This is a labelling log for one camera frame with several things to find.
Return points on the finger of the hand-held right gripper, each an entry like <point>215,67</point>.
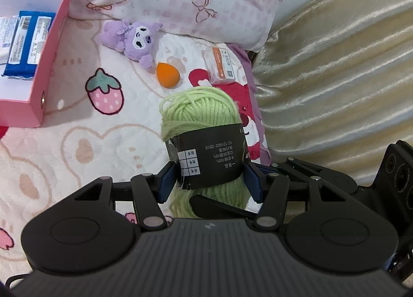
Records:
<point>300,171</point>
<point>219,209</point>

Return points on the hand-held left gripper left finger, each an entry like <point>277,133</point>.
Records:
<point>166,184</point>

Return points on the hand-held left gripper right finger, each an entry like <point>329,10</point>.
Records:
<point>253,184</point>

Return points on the green yarn ball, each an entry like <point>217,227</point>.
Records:
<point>200,113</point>

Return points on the orange makeup sponge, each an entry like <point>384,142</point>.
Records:
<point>167,74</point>

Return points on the clear case with orange label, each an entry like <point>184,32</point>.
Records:
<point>221,65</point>

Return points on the purple plush toy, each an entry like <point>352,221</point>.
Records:
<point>138,42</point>

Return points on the pink cardboard box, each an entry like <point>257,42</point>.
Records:
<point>48,68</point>

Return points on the bear print blanket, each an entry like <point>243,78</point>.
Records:
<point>96,142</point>

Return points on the cream satin curtain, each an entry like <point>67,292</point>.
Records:
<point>338,58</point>

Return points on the pink checked white pillow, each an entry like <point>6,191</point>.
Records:
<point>193,0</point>

